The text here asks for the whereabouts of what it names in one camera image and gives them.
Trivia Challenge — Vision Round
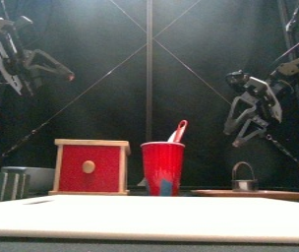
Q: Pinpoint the thin diagonal brace wire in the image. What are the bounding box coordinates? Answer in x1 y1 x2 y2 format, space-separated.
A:
0 0 203 173
107 0 299 180

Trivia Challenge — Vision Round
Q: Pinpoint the white cutting board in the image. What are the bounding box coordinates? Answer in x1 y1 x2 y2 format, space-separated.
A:
0 194 299 246

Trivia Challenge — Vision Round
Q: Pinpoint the red and white spoon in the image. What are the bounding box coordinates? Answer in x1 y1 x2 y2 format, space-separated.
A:
167 119 188 144

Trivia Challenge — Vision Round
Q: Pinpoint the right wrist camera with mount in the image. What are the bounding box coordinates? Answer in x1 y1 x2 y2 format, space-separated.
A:
224 69 253 94

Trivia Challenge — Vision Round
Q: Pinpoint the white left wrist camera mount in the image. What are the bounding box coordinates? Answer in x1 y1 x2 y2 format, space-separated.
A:
0 17 32 97

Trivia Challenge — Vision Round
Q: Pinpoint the red plastic cup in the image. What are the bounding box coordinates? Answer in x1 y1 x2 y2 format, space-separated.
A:
139 141 187 197

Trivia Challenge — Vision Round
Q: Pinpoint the wooden plate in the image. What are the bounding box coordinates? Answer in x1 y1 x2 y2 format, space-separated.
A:
190 189 299 202

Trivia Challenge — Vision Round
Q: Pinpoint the red wooden drawer box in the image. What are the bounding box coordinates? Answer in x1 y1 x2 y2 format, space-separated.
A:
48 138 132 197

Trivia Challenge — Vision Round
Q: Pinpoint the grey box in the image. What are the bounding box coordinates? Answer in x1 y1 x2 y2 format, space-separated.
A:
0 165 56 195

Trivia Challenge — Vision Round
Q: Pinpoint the vertical metal frame pole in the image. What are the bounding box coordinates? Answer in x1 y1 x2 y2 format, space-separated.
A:
144 0 154 143

